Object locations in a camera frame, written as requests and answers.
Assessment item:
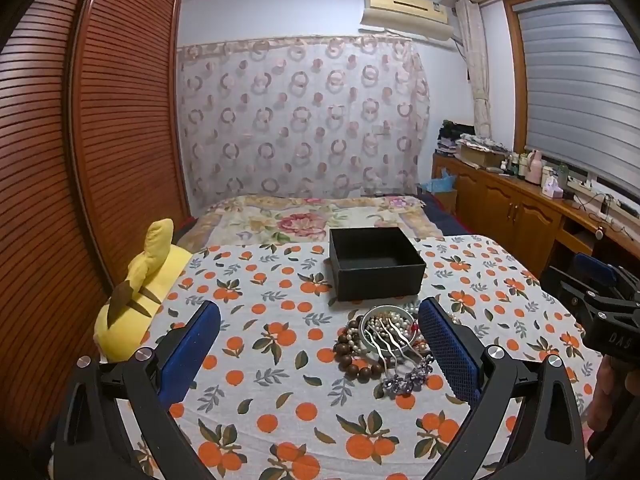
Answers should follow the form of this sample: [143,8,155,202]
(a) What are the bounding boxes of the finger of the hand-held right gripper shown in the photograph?
[573,253,619,287]
[542,265,607,319]

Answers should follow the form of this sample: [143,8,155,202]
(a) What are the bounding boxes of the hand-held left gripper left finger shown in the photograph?
[30,300,223,480]

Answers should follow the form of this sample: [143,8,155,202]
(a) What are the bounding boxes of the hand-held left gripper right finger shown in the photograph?
[417,297,587,480]

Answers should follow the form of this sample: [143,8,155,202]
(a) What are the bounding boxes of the brown wooden bead bracelet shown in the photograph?
[334,317,388,386]

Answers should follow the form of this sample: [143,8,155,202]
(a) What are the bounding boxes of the silver bangle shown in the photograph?
[359,305,426,366]

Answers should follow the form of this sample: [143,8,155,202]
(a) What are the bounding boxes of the black box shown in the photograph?
[328,226,427,303]

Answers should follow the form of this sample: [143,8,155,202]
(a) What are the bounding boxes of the person's right hand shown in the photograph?
[587,356,624,431]

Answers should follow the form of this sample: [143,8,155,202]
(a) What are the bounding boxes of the crystal flower hair clip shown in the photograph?
[382,352,436,400]

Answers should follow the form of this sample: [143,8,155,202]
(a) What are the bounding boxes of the yellow plush toy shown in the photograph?
[95,219,193,363]

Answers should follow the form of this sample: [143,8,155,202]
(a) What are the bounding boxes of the orange print tablecloth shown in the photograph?
[107,235,606,480]

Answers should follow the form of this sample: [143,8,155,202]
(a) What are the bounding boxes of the wooden cabinet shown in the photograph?
[432,152,640,281]

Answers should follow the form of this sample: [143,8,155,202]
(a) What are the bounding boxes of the dark blue bed sheet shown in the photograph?
[417,192,471,236]

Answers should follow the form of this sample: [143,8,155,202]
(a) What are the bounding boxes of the small cardboard box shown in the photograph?
[435,187,458,216]

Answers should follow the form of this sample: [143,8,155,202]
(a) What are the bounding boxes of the cardboard box with floral cloth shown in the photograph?
[457,135,508,168]

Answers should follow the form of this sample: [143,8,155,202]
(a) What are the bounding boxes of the floral blanket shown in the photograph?
[175,195,443,253]

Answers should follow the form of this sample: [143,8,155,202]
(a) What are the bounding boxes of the blue plastic bag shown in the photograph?
[419,169,457,196]

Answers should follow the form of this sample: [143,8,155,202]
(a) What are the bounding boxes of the grey window blind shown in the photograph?
[515,0,640,191]

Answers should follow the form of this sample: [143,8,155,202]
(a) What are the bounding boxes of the stack of folded clothes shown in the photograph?
[437,120,473,156]

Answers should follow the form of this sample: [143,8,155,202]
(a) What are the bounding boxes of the wooden louvered wardrobe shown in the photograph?
[0,0,191,461]

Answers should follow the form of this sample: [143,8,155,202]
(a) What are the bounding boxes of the floral window curtain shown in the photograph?
[455,0,493,138]

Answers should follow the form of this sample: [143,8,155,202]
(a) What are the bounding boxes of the circle print sheer curtain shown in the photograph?
[176,36,431,213]

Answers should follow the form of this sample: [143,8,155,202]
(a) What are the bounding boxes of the cream air conditioner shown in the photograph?
[360,0,453,41]

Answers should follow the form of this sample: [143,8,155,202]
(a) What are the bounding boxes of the wooden window frame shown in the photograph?
[502,0,640,221]

